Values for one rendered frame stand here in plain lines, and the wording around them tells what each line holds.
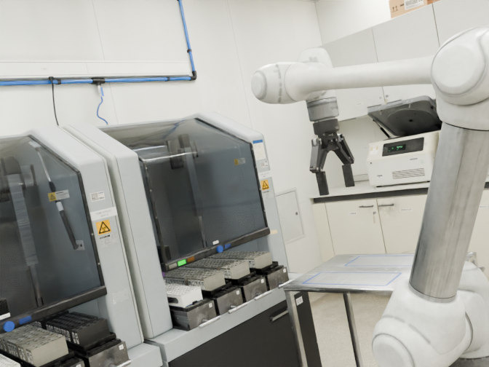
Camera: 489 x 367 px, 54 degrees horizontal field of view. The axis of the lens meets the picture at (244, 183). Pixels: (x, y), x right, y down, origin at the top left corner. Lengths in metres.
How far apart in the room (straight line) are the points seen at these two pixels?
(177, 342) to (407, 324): 1.00
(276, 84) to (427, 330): 0.68
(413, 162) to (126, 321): 2.57
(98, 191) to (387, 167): 2.60
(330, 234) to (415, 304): 3.23
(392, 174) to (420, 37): 1.07
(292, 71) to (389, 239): 2.86
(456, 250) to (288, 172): 3.17
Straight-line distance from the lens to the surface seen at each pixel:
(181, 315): 1.92
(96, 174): 1.78
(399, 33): 4.12
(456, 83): 0.91
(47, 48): 3.09
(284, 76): 1.27
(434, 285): 1.09
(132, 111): 3.23
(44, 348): 1.72
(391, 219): 3.95
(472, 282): 1.29
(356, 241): 4.17
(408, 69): 1.22
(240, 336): 2.08
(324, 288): 1.80
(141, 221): 1.86
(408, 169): 3.80
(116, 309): 1.82
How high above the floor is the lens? 1.34
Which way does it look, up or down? 3 degrees down
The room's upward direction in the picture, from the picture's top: 11 degrees counter-clockwise
